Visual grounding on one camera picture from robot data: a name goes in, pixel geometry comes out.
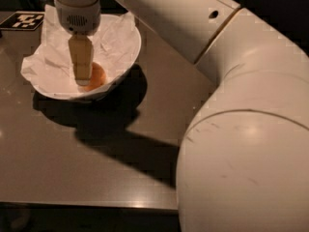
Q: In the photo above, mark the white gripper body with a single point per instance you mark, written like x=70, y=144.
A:
x=78, y=19

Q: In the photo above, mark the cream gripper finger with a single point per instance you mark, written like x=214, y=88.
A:
x=81, y=54

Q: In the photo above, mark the orange fruit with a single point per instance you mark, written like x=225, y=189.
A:
x=98, y=78

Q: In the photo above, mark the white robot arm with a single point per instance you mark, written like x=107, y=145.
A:
x=244, y=161

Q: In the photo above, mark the white bowl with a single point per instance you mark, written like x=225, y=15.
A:
x=130, y=58

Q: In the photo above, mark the white crumpled paper liner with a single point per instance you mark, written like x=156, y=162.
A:
x=109, y=45

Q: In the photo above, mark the black white fiducial marker card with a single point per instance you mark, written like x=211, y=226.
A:
x=22, y=21

